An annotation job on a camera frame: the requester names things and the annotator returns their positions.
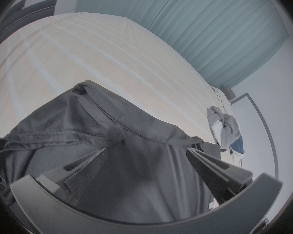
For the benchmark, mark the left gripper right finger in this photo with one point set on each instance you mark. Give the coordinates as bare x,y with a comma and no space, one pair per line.
217,174

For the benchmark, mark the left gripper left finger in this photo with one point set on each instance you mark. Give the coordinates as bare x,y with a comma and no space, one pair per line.
70,179

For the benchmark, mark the black T-shirt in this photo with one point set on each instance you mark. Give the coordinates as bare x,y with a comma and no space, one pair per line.
136,167

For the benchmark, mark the pile of clothes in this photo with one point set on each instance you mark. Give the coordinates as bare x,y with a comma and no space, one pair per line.
230,130

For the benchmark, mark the bed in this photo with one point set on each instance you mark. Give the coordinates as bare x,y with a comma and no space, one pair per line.
88,57

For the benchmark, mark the white printed pillow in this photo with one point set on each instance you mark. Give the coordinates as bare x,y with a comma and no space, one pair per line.
225,103

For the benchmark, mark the grey bedside table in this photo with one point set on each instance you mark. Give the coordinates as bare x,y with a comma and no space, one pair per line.
228,91

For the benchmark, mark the blue-green curtain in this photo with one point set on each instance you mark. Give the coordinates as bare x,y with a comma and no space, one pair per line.
197,21

